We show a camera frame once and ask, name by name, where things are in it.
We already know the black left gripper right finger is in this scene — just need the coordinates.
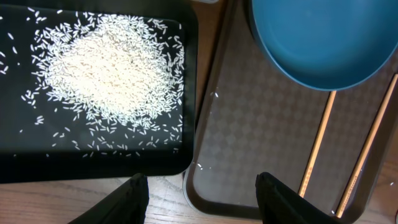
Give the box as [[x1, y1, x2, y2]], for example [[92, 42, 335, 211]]
[[256, 172, 338, 224]]

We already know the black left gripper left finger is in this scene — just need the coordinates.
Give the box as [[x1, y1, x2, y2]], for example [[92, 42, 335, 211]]
[[70, 174, 149, 224]]

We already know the wooden chopstick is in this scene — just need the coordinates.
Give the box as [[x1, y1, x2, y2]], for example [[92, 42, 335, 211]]
[[336, 74, 397, 218], [298, 91, 336, 198]]

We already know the dark blue plate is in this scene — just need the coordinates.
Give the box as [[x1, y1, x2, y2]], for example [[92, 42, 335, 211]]
[[249, 0, 397, 91]]

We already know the brown serving tray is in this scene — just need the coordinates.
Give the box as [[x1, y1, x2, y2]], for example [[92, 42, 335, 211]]
[[184, 1, 397, 220]]

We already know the black tray bin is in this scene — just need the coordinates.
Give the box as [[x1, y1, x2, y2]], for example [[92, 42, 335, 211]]
[[1, 0, 198, 184]]

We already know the white rice pile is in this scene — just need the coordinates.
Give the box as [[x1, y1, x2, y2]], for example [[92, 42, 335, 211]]
[[0, 6, 186, 158]]

